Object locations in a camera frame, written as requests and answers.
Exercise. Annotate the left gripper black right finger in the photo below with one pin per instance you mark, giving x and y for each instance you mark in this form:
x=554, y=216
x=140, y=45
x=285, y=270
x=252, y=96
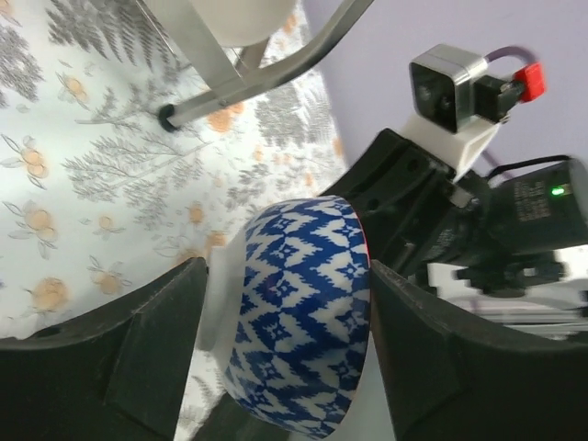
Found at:
x=451, y=375

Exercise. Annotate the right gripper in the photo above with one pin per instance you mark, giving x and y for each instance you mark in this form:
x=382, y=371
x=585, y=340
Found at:
x=410, y=205

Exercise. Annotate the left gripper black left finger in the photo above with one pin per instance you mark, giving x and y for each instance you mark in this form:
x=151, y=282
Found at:
x=118, y=372

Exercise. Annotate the blue white patterned bowl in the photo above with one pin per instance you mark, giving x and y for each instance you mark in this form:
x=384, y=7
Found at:
x=286, y=313

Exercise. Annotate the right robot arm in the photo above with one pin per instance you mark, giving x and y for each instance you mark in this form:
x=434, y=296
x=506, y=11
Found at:
x=502, y=240

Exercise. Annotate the stainless steel dish rack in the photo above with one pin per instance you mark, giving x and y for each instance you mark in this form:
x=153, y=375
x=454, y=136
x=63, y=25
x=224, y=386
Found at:
x=233, y=81

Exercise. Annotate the white bowl front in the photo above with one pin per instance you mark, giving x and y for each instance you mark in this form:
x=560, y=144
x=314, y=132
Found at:
x=232, y=23

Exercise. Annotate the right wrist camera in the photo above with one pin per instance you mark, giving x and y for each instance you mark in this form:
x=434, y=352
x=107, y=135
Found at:
x=462, y=98

